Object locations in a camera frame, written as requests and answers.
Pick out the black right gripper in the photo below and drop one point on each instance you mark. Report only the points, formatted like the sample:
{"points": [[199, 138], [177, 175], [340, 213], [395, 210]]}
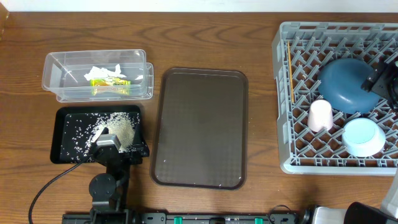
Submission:
{"points": [[380, 79]]}

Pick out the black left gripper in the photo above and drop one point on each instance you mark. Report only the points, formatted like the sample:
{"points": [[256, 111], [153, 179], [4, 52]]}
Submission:
{"points": [[142, 150]]}

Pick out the white rice pile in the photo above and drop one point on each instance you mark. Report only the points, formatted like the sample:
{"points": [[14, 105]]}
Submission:
{"points": [[81, 130]]}

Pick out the dark blue bowl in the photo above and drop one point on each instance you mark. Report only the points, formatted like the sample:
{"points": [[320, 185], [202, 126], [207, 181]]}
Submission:
{"points": [[341, 82]]}

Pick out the light blue small bowl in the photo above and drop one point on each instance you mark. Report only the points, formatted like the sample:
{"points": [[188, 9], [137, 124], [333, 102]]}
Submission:
{"points": [[362, 137]]}

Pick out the yellow green snack wrapper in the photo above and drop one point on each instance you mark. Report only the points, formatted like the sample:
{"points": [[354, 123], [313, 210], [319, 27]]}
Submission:
{"points": [[112, 85]]}

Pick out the pink plastic cup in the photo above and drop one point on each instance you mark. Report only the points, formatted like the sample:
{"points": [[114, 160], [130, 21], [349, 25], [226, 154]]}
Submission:
{"points": [[320, 116]]}

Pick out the white tissue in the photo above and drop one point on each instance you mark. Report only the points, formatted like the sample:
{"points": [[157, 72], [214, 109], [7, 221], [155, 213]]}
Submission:
{"points": [[98, 73]]}

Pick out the wooden chopstick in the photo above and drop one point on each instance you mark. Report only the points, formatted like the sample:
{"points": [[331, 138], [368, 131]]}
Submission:
{"points": [[290, 72]]}

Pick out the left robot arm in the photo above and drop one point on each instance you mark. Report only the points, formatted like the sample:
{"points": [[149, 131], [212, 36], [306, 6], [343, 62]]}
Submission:
{"points": [[109, 189]]}

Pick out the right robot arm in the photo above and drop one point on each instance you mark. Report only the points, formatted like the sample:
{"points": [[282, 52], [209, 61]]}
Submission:
{"points": [[359, 213]]}

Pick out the black waste tray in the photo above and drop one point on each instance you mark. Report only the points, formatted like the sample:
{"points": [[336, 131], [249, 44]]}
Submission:
{"points": [[63, 112]]}

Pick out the grey dishwasher rack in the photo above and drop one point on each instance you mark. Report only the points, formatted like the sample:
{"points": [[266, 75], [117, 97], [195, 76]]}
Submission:
{"points": [[312, 46]]}

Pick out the clear plastic bin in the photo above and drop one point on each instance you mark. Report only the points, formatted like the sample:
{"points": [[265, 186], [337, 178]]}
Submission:
{"points": [[64, 74]]}

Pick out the brown serving tray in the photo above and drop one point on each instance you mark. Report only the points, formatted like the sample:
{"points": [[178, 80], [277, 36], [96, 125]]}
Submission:
{"points": [[201, 135]]}

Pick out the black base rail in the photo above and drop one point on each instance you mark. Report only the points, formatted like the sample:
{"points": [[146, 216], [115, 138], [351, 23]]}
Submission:
{"points": [[162, 218]]}

